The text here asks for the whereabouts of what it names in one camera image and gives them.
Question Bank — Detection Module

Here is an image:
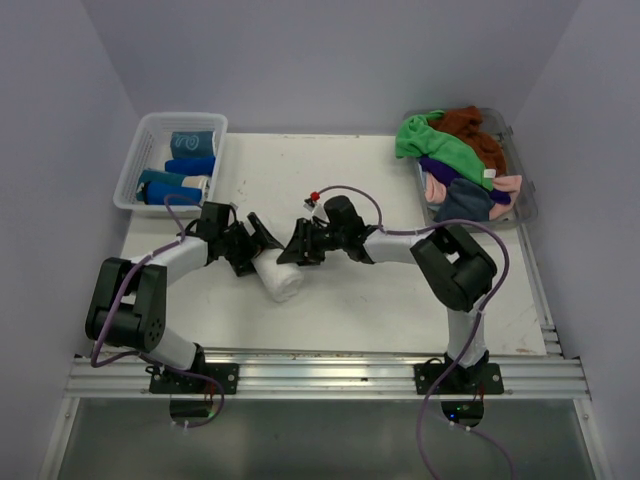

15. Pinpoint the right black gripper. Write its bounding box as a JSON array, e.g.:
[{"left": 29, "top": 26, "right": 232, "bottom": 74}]
[{"left": 278, "top": 217, "right": 347, "bottom": 267}]

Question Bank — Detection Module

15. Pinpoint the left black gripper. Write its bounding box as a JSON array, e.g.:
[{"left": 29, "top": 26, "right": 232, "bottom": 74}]
[{"left": 218, "top": 212, "right": 282, "bottom": 275}]

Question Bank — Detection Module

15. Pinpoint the white towel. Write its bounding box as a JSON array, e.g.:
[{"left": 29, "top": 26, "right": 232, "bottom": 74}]
[{"left": 252, "top": 249, "right": 304, "bottom": 303}]

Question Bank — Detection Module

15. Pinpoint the green towel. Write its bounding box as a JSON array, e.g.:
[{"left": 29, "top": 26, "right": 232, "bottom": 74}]
[{"left": 395, "top": 110, "right": 494, "bottom": 191}]

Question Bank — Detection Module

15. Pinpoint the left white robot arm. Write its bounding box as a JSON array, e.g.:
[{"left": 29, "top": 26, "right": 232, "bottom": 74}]
[{"left": 85, "top": 202, "right": 283, "bottom": 393}]

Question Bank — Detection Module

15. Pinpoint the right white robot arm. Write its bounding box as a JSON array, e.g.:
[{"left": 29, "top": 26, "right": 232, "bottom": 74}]
[{"left": 277, "top": 195, "right": 497, "bottom": 393}]

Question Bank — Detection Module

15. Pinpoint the dark blue rolled towel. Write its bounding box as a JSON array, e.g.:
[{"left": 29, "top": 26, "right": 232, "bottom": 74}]
[{"left": 164, "top": 156, "right": 216, "bottom": 176}]

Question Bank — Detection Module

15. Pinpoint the blue rolled towel front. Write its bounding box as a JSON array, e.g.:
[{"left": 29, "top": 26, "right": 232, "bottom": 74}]
[{"left": 136, "top": 181, "right": 203, "bottom": 205}]

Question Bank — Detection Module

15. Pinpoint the teal rolled towel with swirl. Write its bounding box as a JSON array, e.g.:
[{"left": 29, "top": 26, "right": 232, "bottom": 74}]
[{"left": 170, "top": 130, "right": 215, "bottom": 159}]

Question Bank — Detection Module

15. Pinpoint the teal and cream rolled towel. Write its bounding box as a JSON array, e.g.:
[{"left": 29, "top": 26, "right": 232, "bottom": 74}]
[{"left": 138, "top": 169, "right": 210, "bottom": 189}]

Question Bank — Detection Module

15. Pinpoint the white plastic basket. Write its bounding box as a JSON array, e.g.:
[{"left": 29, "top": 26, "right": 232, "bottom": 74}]
[{"left": 113, "top": 112, "right": 228, "bottom": 218}]

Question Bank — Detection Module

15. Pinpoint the pink towel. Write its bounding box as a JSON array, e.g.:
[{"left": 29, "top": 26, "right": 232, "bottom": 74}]
[{"left": 422, "top": 172, "right": 522, "bottom": 221}]

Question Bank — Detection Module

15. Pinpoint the purple towel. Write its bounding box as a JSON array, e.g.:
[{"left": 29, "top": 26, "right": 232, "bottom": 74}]
[{"left": 418, "top": 156, "right": 509, "bottom": 204}]

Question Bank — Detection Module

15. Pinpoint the dark grey-blue towel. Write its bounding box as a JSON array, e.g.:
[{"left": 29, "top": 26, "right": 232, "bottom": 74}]
[{"left": 434, "top": 179, "right": 494, "bottom": 222}]

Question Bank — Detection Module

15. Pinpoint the brown towel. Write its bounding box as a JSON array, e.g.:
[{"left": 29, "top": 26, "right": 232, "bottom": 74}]
[{"left": 429, "top": 106, "right": 507, "bottom": 176}]

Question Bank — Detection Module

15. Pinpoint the clear plastic bin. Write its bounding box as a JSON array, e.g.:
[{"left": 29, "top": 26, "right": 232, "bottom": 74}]
[{"left": 405, "top": 108, "right": 538, "bottom": 230}]

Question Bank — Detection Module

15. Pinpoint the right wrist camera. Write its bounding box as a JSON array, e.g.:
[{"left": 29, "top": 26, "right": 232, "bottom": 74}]
[{"left": 303, "top": 191, "right": 324, "bottom": 218}]

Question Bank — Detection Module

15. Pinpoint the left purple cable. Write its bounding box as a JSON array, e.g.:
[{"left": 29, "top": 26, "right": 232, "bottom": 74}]
[{"left": 89, "top": 194, "right": 226, "bottom": 431}]

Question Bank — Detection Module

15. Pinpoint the purple cable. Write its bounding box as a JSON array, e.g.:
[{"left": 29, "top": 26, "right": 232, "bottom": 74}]
[
  {"left": 89, "top": 194, "right": 226, "bottom": 431},
  {"left": 317, "top": 184, "right": 512, "bottom": 480}
]

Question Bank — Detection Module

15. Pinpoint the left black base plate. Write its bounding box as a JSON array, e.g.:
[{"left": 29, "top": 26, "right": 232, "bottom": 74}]
[{"left": 145, "top": 363, "right": 240, "bottom": 395}]

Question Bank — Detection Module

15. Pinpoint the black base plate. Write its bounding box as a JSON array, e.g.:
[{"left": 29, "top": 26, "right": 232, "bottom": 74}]
[
  {"left": 145, "top": 363, "right": 240, "bottom": 395},
  {"left": 413, "top": 354, "right": 505, "bottom": 395}
]

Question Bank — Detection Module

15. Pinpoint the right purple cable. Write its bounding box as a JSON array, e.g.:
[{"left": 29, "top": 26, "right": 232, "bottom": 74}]
[{"left": 317, "top": 184, "right": 512, "bottom": 480}]

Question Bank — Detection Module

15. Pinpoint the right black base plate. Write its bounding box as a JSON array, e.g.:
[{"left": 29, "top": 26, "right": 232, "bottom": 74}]
[{"left": 413, "top": 354, "right": 505, "bottom": 395}]

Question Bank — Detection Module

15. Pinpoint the aluminium mounting rail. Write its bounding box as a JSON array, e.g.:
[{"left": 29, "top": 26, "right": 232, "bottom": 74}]
[{"left": 63, "top": 349, "right": 591, "bottom": 400}]

